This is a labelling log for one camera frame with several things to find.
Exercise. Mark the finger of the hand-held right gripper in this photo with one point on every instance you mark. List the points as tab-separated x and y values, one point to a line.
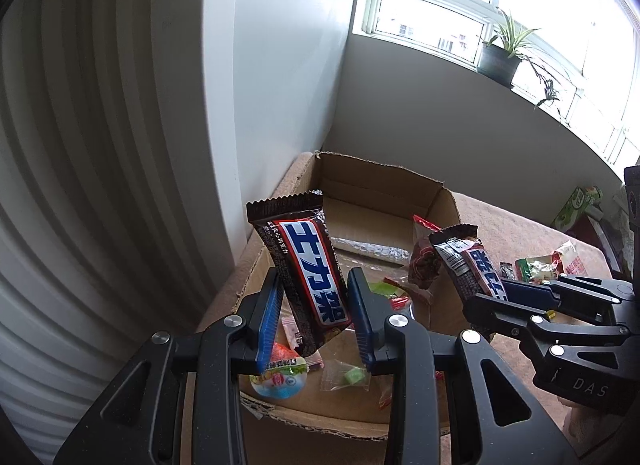
522	291
500	320

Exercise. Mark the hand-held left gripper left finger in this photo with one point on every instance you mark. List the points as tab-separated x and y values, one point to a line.
267	325

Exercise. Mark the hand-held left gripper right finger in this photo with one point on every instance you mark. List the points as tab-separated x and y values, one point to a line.
361	325

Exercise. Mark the pink candy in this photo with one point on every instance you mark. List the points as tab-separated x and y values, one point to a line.
290	330

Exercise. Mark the orange candy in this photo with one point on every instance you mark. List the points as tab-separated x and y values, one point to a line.
280	349

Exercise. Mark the green candy wrapper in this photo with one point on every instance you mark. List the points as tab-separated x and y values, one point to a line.
382	288

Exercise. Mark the green candy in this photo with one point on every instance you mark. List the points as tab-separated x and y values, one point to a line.
350	376

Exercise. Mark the brown chocolate bar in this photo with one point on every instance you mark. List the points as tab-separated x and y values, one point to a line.
305	265
472	270

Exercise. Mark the round jelly cup snack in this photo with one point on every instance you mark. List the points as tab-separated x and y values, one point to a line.
280	379

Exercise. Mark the red candy wrapper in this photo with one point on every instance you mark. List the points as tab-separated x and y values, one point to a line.
386	397

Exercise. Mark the clear red date packet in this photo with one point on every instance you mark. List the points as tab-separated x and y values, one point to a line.
425	260

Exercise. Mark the brown cardboard box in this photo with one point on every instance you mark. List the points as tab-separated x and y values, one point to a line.
380	195

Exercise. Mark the small dark snack packet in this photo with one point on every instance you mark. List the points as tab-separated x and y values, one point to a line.
507	271

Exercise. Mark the green and red snack packet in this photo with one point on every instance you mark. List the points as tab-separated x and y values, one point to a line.
545	267

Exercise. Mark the brown storage box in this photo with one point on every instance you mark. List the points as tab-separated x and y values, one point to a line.
607	245

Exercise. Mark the green paper bag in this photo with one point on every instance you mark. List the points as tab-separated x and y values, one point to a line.
575	207

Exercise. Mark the potted spider plant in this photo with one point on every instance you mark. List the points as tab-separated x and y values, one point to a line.
497	62

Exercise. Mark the white ribbed panel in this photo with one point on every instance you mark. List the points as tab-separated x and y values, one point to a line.
90	170

